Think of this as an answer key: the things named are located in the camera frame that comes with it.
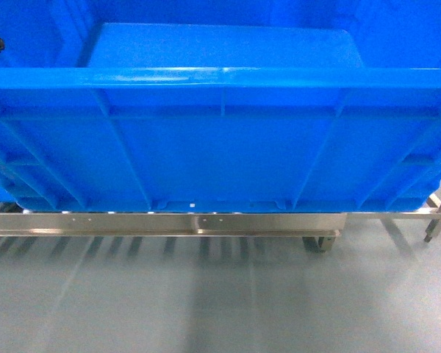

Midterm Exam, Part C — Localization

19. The large blue plastic crate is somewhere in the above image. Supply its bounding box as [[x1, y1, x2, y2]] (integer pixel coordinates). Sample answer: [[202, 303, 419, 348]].
[[0, 1, 441, 213]]

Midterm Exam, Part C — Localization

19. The stainless steel shelf frame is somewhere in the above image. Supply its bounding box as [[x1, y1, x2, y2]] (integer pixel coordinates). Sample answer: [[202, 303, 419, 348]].
[[0, 193, 441, 255]]

